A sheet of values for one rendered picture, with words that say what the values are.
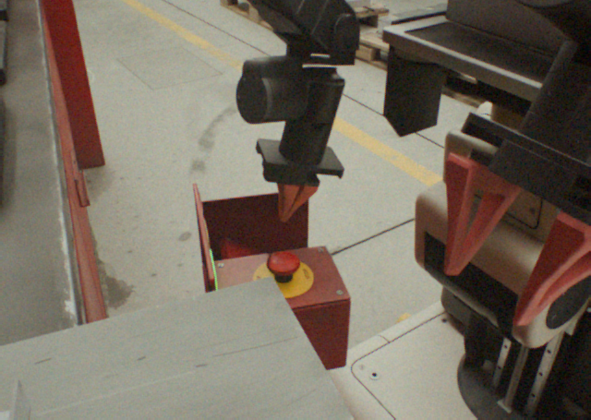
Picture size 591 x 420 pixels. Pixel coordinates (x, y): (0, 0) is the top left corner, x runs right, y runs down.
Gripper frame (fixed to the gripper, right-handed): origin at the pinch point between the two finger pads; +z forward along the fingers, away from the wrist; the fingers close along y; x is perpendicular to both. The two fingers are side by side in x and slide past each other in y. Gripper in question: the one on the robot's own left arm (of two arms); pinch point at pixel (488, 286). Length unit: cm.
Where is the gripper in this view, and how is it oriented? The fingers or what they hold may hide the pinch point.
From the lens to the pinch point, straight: 37.7
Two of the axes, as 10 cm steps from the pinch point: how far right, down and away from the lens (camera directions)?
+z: -3.8, 8.8, 2.8
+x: 7.4, 1.0, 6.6
